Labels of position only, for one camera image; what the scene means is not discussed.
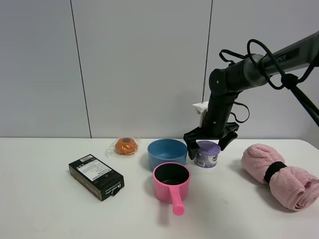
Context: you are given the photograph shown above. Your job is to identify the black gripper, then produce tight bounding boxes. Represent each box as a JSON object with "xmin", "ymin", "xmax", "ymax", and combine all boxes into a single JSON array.
[{"xmin": 183, "ymin": 96, "xmax": 239, "ymax": 160}]

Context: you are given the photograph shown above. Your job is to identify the purple air freshener can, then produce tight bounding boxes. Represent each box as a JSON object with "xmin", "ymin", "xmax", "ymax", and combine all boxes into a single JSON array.
[{"xmin": 194, "ymin": 140, "xmax": 221, "ymax": 168}]

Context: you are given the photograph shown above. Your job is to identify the blue bowl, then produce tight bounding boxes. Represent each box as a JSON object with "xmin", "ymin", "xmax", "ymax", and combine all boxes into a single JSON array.
[{"xmin": 148, "ymin": 139, "xmax": 187, "ymax": 170}]

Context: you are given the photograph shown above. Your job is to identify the orange bun in plastic wrap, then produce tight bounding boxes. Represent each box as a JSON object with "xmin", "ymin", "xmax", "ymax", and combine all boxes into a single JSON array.
[{"xmin": 105, "ymin": 136, "xmax": 141, "ymax": 157}]

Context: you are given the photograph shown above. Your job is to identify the pink rolled towel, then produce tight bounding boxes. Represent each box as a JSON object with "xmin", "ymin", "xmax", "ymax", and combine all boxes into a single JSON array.
[{"xmin": 241, "ymin": 144, "xmax": 319, "ymax": 211}]

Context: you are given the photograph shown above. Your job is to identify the black product box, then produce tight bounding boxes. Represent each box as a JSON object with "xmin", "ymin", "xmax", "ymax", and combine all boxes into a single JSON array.
[{"xmin": 68, "ymin": 154, "xmax": 125, "ymax": 202}]

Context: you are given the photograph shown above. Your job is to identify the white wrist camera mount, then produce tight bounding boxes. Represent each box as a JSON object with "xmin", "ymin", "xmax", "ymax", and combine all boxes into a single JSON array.
[{"xmin": 193, "ymin": 101, "xmax": 209, "ymax": 127}]

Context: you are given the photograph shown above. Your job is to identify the pink saucepan with handle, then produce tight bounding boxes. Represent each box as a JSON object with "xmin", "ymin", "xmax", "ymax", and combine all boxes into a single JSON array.
[{"xmin": 153, "ymin": 162, "xmax": 191, "ymax": 216}]

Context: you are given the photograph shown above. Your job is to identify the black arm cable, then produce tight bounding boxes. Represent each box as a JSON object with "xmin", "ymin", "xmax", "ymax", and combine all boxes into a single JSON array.
[{"xmin": 219, "ymin": 39, "xmax": 319, "ymax": 130}]

